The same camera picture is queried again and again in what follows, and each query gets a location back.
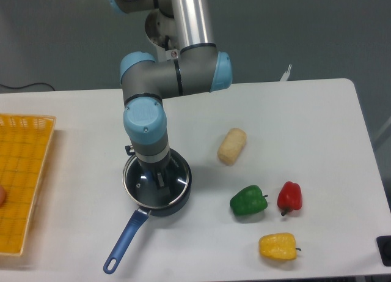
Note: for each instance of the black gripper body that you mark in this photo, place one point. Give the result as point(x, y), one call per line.
point(149, 163)

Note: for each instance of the glass pot lid blue knob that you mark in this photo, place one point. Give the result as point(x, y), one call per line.
point(178, 174)

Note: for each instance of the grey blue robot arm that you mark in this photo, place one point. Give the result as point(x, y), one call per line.
point(145, 83)

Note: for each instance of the dark blue saucepan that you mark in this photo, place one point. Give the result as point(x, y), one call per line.
point(138, 218)

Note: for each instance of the beige bread loaf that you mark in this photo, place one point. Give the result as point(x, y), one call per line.
point(232, 145)

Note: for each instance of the green bell pepper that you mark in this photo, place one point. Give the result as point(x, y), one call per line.
point(248, 201)

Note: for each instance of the red bell pepper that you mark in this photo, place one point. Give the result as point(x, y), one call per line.
point(289, 198)

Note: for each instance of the yellow woven basket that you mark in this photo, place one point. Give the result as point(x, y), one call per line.
point(25, 142)

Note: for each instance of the yellow bell pepper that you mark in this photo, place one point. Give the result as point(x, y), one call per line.
point(279, 246)

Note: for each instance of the black device at table edge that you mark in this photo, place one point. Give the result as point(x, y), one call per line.
point(384, 247)

